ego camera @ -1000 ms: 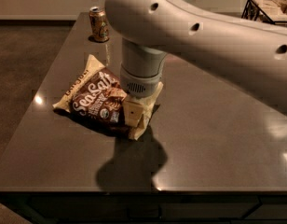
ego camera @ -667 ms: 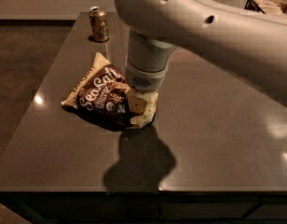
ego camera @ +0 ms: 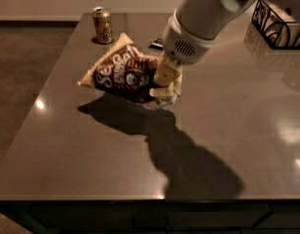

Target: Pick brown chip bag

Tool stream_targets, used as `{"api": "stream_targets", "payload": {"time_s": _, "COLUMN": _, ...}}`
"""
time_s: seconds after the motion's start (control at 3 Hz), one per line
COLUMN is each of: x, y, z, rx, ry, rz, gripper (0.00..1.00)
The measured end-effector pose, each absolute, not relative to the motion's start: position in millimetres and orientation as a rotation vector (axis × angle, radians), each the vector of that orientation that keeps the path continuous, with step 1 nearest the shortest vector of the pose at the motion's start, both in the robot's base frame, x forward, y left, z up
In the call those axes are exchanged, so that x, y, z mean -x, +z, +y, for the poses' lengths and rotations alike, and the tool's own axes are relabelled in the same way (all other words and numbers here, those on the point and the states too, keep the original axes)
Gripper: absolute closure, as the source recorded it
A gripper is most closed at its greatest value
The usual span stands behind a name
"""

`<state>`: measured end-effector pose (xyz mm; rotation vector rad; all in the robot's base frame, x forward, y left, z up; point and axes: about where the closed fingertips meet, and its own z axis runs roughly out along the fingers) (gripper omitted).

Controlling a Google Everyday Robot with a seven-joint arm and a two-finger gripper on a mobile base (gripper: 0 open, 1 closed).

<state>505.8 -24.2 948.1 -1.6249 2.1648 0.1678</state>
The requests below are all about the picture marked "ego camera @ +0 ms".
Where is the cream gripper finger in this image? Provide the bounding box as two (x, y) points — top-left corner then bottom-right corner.
(149, 83), (174, 98)
(153, 58), (182, 87)

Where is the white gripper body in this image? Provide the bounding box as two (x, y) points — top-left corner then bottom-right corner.
(163, 12), (218, 64)

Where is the brown sea salt chip bag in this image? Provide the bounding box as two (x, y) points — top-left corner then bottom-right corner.
(78, 33), (182, 109)

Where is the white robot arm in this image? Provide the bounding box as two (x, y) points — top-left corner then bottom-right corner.
(150, 0), (300, 98)

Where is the black snack bar wrapper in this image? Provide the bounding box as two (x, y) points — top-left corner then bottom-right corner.
(150, 38), (163, 50)

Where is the gold soda can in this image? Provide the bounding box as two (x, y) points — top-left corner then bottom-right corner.
(93, 6), (113, 44)

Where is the dark table drawer front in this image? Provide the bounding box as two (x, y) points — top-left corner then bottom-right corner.
(132, 204), (270, 231)

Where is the black wire napkin basket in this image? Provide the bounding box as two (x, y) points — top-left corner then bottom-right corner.
(251, 0), (300, 50)

